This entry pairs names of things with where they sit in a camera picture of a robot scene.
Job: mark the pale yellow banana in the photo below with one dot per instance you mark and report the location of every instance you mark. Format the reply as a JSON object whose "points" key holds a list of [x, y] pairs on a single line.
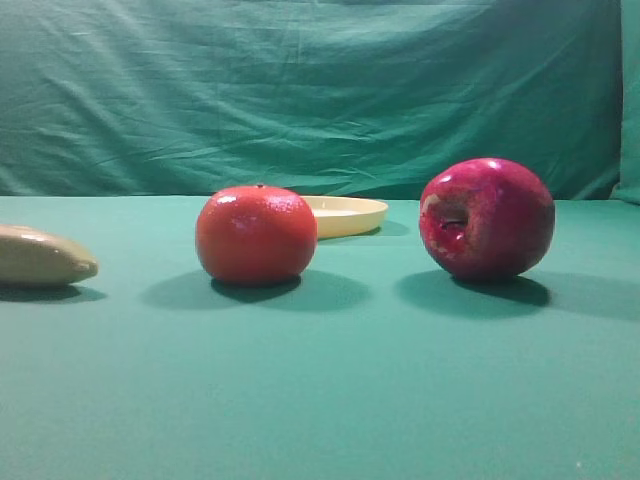
{"points": [[32, 257]]}

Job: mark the orange tangerine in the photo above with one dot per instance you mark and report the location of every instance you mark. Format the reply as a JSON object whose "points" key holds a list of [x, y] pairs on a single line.
{"points": [[255, 235]]}

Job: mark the yellow plate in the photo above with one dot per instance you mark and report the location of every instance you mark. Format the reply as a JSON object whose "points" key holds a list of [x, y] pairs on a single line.
{"points": [[346, 216]]}

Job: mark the green table cloth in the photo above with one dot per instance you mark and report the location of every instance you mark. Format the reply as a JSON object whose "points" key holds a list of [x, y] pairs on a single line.
{"points": [[374, 365]]}

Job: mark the red apple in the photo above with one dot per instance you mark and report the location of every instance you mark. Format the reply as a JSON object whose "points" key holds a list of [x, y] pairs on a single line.
{"points": [[486, 219]]}

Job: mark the green backdrop cloth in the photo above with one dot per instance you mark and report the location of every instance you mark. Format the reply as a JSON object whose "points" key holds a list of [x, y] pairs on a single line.
{"points": [[366, 98]]}

